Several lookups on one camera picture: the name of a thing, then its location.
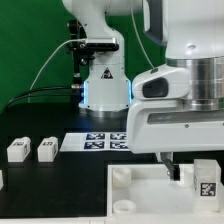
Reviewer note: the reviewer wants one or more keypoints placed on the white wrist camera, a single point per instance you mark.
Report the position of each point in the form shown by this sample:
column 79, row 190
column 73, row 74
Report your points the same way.
column 163, row 82

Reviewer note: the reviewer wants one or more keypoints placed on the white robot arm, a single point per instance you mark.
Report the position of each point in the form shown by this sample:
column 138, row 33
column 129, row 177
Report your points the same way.
column 192, row 32

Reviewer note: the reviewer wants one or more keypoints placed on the white tag sheet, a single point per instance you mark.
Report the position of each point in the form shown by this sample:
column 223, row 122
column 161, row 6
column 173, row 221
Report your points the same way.
column 94, row 141

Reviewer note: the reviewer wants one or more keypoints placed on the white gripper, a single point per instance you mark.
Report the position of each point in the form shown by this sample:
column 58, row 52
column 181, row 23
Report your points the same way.
column 161, row 127

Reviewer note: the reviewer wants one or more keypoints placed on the white square table top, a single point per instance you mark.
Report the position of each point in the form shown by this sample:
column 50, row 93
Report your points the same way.
column 145, row 194

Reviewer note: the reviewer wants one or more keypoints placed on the white block left edge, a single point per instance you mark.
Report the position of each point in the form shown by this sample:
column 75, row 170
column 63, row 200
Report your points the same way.
column 1, row 180

